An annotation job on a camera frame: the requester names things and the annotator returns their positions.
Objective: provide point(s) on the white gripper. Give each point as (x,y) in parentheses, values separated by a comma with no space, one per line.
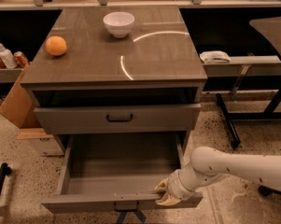
(174,186)

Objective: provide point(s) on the grey drawer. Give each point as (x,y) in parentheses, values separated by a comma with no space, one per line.
(118,119)
(115,171)

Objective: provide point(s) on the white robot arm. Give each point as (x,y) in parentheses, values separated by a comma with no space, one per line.
(208,165)

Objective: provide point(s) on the grey top drawer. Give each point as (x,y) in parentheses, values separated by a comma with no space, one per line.
(118,119)

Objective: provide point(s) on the grey drawer cabinet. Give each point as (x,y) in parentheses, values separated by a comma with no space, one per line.
(155,64)

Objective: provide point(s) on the blue tape cross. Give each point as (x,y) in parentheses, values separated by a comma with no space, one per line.
(138,214)

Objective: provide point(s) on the black chair base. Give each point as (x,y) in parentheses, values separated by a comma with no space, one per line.
(264,191)

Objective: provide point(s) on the white box on floor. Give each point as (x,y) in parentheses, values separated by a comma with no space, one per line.
(44,144)

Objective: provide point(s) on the folded white cloth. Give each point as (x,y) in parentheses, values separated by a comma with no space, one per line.
(215,56)

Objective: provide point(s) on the brown cardboard box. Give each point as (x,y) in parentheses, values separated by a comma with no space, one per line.
(18,107)

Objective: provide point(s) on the white ceramic bowl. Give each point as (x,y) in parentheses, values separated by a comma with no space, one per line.
(119,24)

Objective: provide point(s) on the orange fruit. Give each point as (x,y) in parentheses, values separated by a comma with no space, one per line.
(56,46)

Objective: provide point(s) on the dark round side table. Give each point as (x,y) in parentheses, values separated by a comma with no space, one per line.
(269,28)

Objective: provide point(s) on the white pump bottle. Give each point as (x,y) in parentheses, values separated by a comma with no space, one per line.
(7,57)

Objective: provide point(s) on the black table leg frame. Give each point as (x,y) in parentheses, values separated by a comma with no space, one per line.
(268,113)

